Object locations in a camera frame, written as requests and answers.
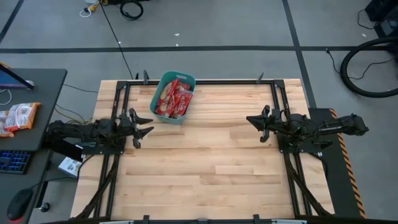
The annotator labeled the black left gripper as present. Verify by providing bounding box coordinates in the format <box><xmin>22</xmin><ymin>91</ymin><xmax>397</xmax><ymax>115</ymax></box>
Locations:
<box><xmin>116</xmin><ymin>107</ymin><xmax>155</xmax><ymax>149</ymax></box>

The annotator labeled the black keyboard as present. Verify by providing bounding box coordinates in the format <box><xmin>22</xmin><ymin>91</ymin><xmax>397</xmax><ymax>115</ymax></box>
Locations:
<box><xmin>0</xmin><ymin>149</ymin><xmax>34</xmax><ymax>175</ymax></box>

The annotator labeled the black mat with hazard stripe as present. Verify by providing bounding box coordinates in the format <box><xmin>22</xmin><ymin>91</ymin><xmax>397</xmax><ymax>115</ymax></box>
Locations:
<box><xmin>307</xmin><ymin>107</ymin><xmax>368</xmax><ymax>219</ymax></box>

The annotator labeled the large black hoop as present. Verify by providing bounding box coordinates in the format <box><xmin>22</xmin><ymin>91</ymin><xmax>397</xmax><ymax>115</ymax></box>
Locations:
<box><xmin>340</xmin><ymin>36</ymin><xmax>398</xmax><ymax>99</ymax></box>

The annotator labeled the black aluminium table frame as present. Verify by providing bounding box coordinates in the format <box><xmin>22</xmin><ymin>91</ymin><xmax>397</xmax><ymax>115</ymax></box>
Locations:
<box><xmin>71</xmin><ymin>78</ymin><xmax>335</xmax><ymax>224</ymax></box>

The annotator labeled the white cable with yellow plug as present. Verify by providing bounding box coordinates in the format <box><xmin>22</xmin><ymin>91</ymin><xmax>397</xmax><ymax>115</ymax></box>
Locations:
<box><xmin>78</xmin><ymin>0</ymin><xmax>101</xmax><ymax>18</ymax></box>

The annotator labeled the orange popcorn bag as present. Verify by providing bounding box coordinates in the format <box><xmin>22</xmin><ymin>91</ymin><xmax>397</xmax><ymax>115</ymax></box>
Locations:
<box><xmin>3</xmin><ymin>101</ymin><xmax>42</xmax><ymax>132</ymax></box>
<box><xmin>0</xmin><ymin>110</ymin><xmax>16</xmax><ymax>138</ymax></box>

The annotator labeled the coiled black cable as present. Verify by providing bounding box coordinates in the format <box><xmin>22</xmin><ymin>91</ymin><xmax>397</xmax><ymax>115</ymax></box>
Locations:
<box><xmin>119</xmin><ymin>0</ymin><xmax>144</xmax><ymax>21</ymax></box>

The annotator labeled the black desk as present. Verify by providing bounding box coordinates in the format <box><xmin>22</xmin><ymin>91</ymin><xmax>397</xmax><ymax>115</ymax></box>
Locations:
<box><xmin>0</xmin><ymin>67</ymin><xmax>68</xmax><ymax>224</ymax></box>

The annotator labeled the black computer mouse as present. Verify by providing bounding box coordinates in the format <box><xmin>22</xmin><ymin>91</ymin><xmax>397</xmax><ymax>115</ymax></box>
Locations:
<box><xmin>6</xmin><ymin>188</ymin><xmax>34</xmax><ymax>222</ymax></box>

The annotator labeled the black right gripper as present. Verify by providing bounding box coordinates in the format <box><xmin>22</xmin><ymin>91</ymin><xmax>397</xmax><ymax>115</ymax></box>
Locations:
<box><xmin>246</xmin><ymin>105</ymin><xmax>294</xmax><ymax>144</ymax></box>

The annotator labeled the teal plastic basket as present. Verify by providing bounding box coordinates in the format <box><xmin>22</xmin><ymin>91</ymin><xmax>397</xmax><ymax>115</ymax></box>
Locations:
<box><xmin>149</xmin><ymin>70</ymin><xmax>197</xmax><ymax>126</ymax></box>

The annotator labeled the tilted computer monitor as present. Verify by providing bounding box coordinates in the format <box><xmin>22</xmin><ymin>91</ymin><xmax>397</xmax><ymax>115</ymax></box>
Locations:
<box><xmin>0</xmin><ymin>61</ymin><xmax>35</xmax><ymax>91</ymax></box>

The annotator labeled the long black floor cable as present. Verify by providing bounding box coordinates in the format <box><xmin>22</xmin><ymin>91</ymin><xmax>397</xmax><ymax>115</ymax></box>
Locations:
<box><xmin>98</xmin><ymin>0</ymin><xmax>134</xmax><ymax>80</ymax></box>

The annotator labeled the white box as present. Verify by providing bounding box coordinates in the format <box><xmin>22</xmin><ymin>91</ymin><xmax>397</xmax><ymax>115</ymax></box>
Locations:
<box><xmin>57</xmin><ymin>156</ymin><xmax>83</xmax><ymax>179</ymax></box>

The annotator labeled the thin black cable with plug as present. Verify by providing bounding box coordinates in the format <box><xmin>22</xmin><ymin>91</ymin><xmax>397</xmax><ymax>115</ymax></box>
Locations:
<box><xmin>325</xmin><ymin>47</ymin><xmax>396</xmax><ymax>81</ymax></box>

